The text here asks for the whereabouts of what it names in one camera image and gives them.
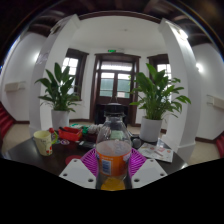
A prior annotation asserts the red pouch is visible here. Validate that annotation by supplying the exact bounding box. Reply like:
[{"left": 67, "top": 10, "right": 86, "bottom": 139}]
[{"left": 57, "top": 126, "right": 83, "bottom": 142}]

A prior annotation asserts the white notice on column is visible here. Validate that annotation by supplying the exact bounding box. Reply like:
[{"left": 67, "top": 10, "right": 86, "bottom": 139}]
[{"left": 35, "top": 51, "right": 51, "bottom": 65}]

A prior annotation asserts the black armchair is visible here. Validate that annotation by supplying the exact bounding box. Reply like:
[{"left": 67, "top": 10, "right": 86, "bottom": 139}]
[{"left": 94, "top": 103, "right": 129, "bottom": 126}]

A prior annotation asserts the cream cup with green handle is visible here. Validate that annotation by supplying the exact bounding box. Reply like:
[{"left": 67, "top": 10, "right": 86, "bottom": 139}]
[{"left": 32, "top": 130, "right": 59, "bottom": 157}]

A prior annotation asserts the white wall unit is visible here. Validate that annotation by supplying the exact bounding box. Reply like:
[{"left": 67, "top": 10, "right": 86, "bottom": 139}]
[
  {"left": 205, "top": 94, "right": 224, "bottom": 111},
  {"left": 3, "top": 80, "right": 27, "bottom": 93}
]

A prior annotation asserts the white printed leaflet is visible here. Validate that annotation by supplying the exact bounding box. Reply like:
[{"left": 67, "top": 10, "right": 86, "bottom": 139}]
[{"left": 137, "top": 142, "right": 174, "bottom": 163}]

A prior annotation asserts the dark framed window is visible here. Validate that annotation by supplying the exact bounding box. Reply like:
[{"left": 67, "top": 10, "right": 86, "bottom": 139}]
[
  {"left": 61, "top": 48, "right": 89, "bottom": 100},
  {"left": 147, "top": 53, "right": 173, "bottom": 82}
]

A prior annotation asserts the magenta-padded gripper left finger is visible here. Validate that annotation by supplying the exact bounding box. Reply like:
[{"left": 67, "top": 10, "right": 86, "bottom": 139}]
[{"left": 59, "top": 148, "right": 99, "bottom": 190}]

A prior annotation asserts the dark wooden double door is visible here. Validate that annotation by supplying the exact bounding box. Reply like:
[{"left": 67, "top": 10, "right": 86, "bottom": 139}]
[{"left": 89, "top": 53, "right": 141, "bottom": 126}]

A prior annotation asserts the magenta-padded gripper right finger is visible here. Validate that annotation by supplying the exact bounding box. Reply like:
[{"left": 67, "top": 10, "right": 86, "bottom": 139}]
[{"left": 129, "top": 148, "right": 168, "bottom": 190}]

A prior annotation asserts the orange drink plastic bottle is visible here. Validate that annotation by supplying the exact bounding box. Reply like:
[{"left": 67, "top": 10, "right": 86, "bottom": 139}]
[{"left": 95, "top": 102, "right": 133, "bottom": 192}]

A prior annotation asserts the leafy plant in white pot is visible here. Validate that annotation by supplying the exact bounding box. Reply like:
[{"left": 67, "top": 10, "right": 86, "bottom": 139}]
[
  {"left": 34, "top": 62, "right": 83, "bottom": 132},
  {"left": 129, "top": 63, "right": 192, "bottom": 143}
]

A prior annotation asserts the red carpeted staircase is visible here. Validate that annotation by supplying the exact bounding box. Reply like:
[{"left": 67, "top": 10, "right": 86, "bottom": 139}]
[{"left": 0, "top": 101, "right": 16, "bottom": 138}]

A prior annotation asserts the grey round ball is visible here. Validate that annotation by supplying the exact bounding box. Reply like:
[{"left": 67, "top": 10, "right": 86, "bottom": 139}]
[{"left": 132, "top": 137, "right": 142, "bottom": 150}]

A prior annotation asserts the flat round red coaster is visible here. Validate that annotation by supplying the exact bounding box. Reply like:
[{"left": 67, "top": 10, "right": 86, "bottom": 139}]
[{"left": 65, "top": 154, "right": 83, "bottom": 166}]

